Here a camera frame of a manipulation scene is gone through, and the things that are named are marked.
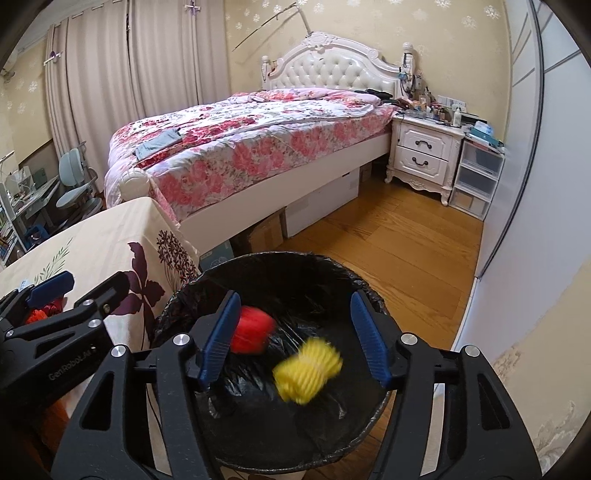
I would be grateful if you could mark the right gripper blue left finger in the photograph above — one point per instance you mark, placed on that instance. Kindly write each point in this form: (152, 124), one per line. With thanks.
(108, 434)

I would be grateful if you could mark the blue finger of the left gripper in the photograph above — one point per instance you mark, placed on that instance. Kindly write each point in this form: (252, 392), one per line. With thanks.
(35, 297)
(97, 304)

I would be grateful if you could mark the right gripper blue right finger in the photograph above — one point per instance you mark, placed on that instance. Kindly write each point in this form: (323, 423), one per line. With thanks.
(483, 434)

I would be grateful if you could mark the red foam fruit net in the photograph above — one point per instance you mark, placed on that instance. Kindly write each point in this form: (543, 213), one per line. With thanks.
(253, 331)

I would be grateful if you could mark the yellow foam fruit net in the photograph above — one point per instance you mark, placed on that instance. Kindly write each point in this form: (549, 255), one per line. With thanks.
(301, 377)

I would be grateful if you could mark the red plastic bag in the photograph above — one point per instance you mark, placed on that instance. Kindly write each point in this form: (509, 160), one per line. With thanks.
(51, 309)

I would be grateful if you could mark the black trash bin with liner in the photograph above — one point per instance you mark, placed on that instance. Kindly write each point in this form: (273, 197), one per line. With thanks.
(246, 424)

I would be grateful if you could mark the floral tablecloth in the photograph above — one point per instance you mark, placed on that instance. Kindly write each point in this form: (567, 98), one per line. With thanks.
(136, 238)

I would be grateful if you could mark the study desk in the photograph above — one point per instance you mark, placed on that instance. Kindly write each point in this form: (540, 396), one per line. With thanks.
(32, 203)

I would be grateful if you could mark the grey-blue desk chair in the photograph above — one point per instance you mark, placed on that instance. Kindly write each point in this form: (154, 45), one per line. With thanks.
(81, 199)

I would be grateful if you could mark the pink floral quilt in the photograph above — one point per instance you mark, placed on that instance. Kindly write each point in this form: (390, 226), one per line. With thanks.
(230, 145)

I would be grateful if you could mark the folded grey cloth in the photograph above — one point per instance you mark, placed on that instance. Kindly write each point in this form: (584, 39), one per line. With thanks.
(161, 141)

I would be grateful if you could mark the cardboard box under bed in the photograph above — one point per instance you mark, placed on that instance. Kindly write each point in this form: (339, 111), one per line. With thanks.
(266, 235)

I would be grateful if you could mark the sliding wardrobe door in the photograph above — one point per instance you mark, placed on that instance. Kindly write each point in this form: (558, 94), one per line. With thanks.
(536, 234)

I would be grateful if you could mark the beige curtains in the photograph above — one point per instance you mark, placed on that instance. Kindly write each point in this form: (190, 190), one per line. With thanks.
(109, 63)

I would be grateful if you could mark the white storage box under bed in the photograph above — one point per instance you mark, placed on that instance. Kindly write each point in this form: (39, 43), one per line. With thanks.
(319, 204)

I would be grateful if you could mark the translucent plastic drawer unit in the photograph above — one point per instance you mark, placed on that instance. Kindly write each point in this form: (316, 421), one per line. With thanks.
(478, 175)

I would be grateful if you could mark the white nightstand with drawers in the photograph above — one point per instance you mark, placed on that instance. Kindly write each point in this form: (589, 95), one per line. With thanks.
(424, 155)

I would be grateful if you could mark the bed with white headboard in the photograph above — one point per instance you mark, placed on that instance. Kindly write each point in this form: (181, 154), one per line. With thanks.
(321, 60)

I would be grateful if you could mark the metal canopy rod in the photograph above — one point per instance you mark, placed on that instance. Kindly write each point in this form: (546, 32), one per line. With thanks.
(293, 9)

